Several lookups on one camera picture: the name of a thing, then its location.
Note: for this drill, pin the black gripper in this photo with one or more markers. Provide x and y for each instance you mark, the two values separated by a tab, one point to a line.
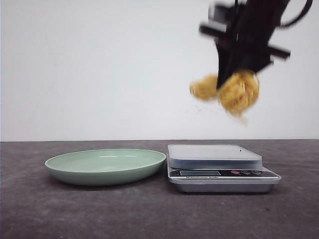
242	33

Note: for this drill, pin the yellow vermicelli noodle bundle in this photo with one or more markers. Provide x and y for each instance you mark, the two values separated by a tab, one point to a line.
238	94

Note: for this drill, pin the silver electronic kitchen scale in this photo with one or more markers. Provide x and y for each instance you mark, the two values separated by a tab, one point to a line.
218	168

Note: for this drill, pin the light green plate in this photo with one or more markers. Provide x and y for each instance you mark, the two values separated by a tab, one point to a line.
105	167

